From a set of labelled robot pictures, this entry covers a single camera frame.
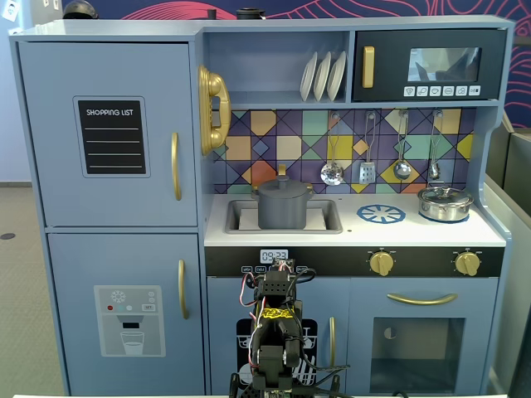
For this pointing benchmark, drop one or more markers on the gold stove knob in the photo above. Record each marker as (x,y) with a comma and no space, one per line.
(381,263)
(468,263)

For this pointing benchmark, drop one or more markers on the small black peg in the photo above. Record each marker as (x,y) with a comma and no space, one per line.
(211,14)

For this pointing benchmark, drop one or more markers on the gray desk divider panel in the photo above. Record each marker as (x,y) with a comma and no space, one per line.
(514,290)

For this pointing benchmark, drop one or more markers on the blue toy kitchen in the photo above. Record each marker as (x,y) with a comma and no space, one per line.
(124,257)

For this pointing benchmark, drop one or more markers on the gold toy faucet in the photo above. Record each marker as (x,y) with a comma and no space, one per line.
(282,169)

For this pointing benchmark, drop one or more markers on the digital clock display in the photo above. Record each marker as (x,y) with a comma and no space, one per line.
(274,256)

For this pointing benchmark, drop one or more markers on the blue fridge door with dispenser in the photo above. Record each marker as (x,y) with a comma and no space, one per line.
(74,265)

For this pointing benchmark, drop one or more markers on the gray water dispenser panel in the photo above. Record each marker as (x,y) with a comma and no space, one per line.
(128,323)

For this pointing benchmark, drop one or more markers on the stainless steel pot with lid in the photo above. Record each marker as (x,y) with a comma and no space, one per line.
(444,205)

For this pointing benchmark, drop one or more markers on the gray toy sink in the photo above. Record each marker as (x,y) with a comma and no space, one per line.
(332,215)

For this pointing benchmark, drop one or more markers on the black dome object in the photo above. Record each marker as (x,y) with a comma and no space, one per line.
(80,10)

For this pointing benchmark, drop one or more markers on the gray pot lid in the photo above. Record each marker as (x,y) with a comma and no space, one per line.
(284,190)

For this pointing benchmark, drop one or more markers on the blue dishwasher door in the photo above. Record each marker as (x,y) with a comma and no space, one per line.
(224,298)

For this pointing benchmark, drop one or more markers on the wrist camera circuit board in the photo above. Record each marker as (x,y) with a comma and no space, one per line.
(284,264)

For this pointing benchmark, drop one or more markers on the metal slotted spatula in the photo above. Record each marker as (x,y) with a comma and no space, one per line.
(367,173)

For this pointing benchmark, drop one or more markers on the gray toy pot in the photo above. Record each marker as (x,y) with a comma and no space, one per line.
(282,213)

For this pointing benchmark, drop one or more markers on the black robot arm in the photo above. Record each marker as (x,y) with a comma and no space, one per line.
(271,356)

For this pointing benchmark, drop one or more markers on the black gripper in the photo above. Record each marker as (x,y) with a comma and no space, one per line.
(279,267)

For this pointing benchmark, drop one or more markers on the metal ladle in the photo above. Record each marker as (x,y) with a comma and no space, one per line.
(401,170)

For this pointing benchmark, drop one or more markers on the black cylindrical object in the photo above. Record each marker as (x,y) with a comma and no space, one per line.
(250,14)

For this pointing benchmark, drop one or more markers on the black shopping list board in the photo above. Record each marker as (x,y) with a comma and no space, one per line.
(112,137)

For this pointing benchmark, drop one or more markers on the black microwave door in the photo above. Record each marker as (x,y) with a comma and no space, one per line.
(390,62)

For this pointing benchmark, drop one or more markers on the blue fridge door with chalkboard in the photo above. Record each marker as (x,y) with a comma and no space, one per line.
(54,186)

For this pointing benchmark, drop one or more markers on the gold toy telephone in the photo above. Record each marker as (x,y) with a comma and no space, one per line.
(215,103)

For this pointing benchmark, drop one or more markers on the white toy plate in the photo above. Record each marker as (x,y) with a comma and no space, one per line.
(321,79)
(337,76)
(308,79)

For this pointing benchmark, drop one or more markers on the blue oven door with window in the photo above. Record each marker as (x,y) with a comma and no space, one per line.
(361,331)

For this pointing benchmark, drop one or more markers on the metal skimmer spoon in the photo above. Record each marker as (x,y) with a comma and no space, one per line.
(332,174)

